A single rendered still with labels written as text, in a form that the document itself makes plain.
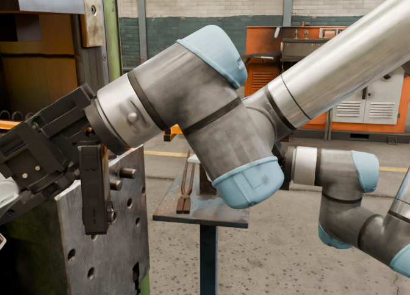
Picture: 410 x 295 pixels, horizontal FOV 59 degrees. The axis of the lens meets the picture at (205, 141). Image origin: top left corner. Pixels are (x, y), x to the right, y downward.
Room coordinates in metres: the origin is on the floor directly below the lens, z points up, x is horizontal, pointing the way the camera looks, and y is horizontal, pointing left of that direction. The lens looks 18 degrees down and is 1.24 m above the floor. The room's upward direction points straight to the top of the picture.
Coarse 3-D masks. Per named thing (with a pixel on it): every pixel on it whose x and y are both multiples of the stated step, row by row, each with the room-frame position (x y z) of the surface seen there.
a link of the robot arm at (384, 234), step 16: (400, 192) 0.56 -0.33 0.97; (400, 208) 0.54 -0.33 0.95; (368, 224) 0.57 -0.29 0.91; (384, 224) 0.55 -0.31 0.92; (400, 224) 0.53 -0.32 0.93; (368, 240) 0.55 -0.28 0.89; (384, 240) 0.53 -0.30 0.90; (400, 240) 0.51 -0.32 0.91; (384, 256) 0.52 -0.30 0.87; (400, 256) 0.50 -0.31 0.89; (400, 272) 0.50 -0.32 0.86
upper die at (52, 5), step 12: (0, 0) 0.73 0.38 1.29; (12, 0) 0.72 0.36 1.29; (24, 0) 0.73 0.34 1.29; (36, 0) 0.76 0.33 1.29; (48, 0) 0.79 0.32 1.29; (60, 0) 0.83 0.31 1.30; (72, 0) 0.86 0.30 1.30; (0, 12) 0.78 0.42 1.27; (12, 12) 0.78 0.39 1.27; (24, 12) 0.78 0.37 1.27; (36, 12) 0.78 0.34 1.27; (48, 12) 0.79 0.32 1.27; (60, 12) 0.82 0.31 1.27; (72, 12) 0.86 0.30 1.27; (84, 12) 0.90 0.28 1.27
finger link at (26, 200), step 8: (24, 192) 0.35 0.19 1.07; (40, 192) 0.34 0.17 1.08; (48, 192) 0.35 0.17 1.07; (16, 200) 0.34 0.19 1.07; (24, 200) 0.33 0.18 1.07; (32, 200) 0.34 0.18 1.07; (40, 200) 0.34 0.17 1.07; (0, 208) 0.34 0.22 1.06; (8, 208) 0.33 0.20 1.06; (16, 208) 0.33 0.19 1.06; (24, 208) 0.33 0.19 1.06; (0, 216) 0.34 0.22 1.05; (8, 216) 0.33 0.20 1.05; (16, 216) 0.33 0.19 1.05; (0, 224) 0.34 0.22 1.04
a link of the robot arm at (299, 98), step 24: (408, 0) 0.43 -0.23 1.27; (360, 24) 0.45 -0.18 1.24; (384, 24) 0.43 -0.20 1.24; (408, 24) 0.42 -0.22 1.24; (336, 48) 0.45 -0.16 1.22; (360, 48) 0.43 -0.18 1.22; (384, 48) 0.43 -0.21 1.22; (408, 48) 0.42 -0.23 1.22; (288, 72) 0.48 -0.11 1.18; (312, 72) 0.45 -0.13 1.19; (336, 72) 0.44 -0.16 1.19; (360, 72) 0.43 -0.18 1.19; (384, 72) 0.44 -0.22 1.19; (264, 96) 0.48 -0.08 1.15; (288, 96) 0.46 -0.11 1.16; (312, 96) 0.45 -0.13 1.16; (336, 96) 0.45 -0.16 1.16; (288, 120) 0.46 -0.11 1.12
